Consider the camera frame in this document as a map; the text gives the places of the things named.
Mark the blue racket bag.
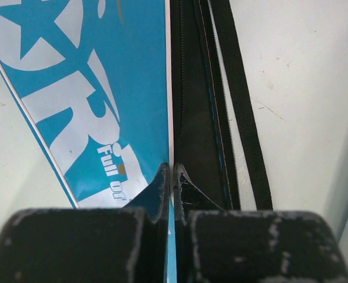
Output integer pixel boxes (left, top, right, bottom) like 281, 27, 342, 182
0, 0, 274, 283

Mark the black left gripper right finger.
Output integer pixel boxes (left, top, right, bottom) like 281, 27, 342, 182
174, 164, 348, 282

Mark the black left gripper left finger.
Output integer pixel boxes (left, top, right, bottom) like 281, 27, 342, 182
0, 163, 170, 282

